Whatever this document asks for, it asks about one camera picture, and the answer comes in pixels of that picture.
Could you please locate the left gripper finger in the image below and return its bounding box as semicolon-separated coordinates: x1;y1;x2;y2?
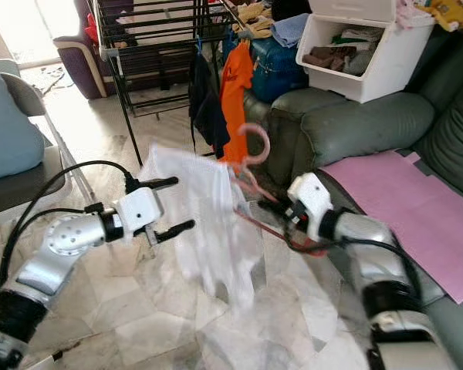
127;177;180;193
161;220;198;241

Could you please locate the white shirt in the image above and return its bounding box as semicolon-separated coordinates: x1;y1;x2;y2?
137;144;263;313

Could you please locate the dark navy garment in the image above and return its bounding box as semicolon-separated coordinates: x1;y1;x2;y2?
189;50;232;159

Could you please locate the orange shirt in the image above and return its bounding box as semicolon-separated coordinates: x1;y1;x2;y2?
220;42;255;164

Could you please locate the pink mat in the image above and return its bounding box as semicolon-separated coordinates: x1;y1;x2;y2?
320;150;463;304

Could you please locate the grey folding chair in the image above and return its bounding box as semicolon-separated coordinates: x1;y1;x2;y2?
0;73;93;217

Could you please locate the blue bag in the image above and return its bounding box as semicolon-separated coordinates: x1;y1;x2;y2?
243;37;309;105

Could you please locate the purple armchair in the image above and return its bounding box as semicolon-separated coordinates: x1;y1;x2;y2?
52;0;117;99

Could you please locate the black metal drying rack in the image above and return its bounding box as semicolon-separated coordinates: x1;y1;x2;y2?
93;0;263;159

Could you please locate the brown cloth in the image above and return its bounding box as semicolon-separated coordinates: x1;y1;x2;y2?
309;46;360;70

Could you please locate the red garment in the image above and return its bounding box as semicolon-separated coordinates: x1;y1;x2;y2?
83;14;101;45

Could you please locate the light blue cloth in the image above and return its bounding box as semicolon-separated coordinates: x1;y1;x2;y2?
270;14;313;49

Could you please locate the white storage box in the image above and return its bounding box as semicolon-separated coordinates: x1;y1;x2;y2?
296;0;437;103

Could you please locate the beige cloth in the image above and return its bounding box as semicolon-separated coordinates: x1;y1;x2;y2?
231;0;275;39

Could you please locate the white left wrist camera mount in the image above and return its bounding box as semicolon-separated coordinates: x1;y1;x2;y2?
120;187;165;236

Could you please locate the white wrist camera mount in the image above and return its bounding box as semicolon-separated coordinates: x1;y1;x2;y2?
288;172;334;236
120;187;165;236

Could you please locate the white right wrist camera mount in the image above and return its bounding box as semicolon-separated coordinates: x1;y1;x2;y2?
288;172;334;236

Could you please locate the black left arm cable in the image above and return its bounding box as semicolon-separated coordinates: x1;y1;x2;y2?
0;160;140;286

